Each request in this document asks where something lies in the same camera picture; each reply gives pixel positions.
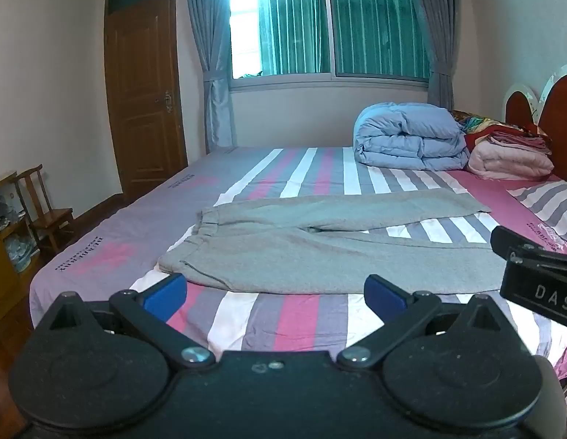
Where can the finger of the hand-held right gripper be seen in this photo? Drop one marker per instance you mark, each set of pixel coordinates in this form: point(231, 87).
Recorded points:
point(510, 240)

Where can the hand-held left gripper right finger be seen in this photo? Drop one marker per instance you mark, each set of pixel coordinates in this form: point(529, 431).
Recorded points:
point(383, 296)

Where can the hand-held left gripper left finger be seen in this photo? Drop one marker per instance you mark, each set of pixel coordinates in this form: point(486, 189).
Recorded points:
point(166, 295)

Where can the grey pants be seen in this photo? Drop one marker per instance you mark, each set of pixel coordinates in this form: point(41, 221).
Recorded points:
point(310, 242)

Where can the striped pillow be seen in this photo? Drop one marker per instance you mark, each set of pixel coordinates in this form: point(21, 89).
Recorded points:
point(546, 206)

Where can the bed with striped sheet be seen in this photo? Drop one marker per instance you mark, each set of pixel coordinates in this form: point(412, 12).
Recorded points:
point(105, 256)

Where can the folded pale pink blanket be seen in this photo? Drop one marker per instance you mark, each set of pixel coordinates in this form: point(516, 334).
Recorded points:
point(507, 162)

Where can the folded dusty pink sheets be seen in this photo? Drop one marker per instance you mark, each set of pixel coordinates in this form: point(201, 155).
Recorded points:
point(521, 141)

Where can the colourful patterned red blanket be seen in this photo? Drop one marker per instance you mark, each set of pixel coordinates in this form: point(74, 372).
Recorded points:
point(475, 125)

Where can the wooden headboard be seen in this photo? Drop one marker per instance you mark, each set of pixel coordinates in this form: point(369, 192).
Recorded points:
point(560, 119)

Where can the small wooden chair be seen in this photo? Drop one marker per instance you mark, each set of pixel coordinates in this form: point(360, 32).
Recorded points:
point(47, 219)

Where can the folded light blue duvet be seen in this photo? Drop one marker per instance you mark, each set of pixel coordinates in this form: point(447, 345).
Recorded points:
point(407, 139)

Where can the wooden shelf cabinet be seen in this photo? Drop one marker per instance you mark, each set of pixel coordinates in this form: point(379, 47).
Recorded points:
point(6, 256)

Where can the brown wooden door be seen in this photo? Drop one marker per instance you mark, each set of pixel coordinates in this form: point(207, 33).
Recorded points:
point(141, 100)

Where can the grey blue curtain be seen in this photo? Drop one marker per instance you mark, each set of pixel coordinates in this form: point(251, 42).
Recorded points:
point(441, 32)
point(212, 77)

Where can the sliding window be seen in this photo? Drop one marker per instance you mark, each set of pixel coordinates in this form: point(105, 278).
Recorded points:
point(338, 27)

